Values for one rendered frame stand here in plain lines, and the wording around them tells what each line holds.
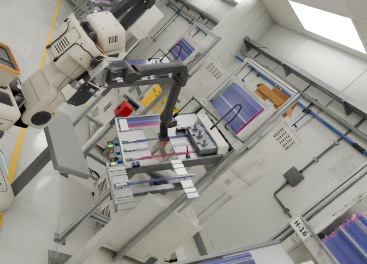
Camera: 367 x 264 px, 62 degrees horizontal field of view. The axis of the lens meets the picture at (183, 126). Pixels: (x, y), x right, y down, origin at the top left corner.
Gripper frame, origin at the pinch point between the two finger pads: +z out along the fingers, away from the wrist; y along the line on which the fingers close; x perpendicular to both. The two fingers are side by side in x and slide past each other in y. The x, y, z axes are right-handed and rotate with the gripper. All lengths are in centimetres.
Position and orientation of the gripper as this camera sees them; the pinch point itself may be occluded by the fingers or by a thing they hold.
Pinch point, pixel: (163, 145)
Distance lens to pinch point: 229.1
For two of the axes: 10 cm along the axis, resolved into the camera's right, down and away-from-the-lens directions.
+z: -0.4, 8.5, 5.2
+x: -9.6, 1.1, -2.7
